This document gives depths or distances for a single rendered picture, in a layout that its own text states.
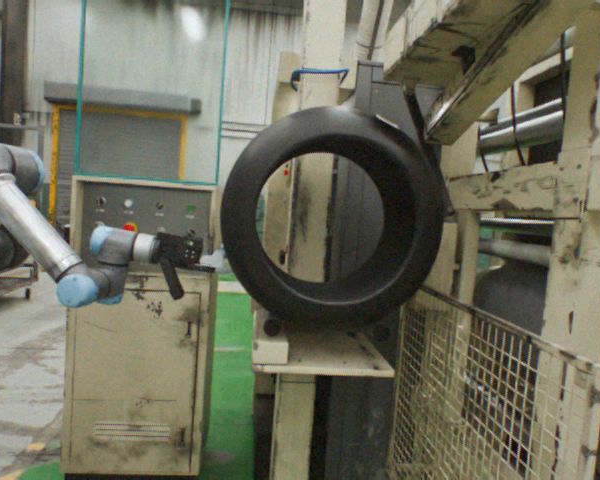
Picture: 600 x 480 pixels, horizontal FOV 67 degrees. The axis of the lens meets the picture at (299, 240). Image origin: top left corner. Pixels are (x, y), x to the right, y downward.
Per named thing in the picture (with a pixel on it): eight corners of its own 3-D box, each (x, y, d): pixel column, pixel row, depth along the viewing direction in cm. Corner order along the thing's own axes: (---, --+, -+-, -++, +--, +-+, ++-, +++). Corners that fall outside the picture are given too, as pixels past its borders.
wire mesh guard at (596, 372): (385, 470, 161) (403, 276, 157) (390, 470, 161) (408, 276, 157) (544, 792, 72) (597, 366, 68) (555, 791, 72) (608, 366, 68)
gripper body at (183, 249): (202, 241, 115) (155, 232, 114) (196, 274, 116) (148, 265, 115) (206, 239, 123) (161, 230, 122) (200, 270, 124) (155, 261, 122)
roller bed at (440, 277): (388, 298, 167) (395, 217, 165) (426, 300, 169) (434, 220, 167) (405, 310, 147) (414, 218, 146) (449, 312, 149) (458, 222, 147)
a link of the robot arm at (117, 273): (77, 304, 111) (84, 260, 110) (99, 295, 122) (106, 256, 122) (107, 310, 111) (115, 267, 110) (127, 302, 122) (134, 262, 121)
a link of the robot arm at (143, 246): (131, 263, 114) (139, 259, 122) (149, 266, 115) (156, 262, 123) (136, 233, 114) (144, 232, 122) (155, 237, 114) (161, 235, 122)
